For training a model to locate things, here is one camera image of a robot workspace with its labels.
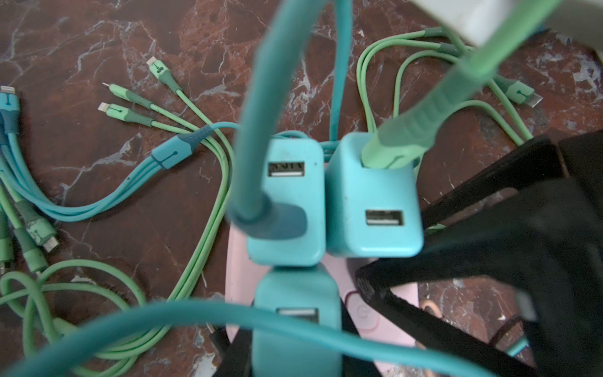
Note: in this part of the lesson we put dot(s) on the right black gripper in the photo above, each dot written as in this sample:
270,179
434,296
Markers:
545,241

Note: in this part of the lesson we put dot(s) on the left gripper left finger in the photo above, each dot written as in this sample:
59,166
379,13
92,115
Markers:
235,355

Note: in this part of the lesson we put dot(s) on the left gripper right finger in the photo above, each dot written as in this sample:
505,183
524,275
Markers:
356,361

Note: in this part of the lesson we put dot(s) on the teal chargers on pink block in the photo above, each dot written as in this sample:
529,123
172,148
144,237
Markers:
313,207

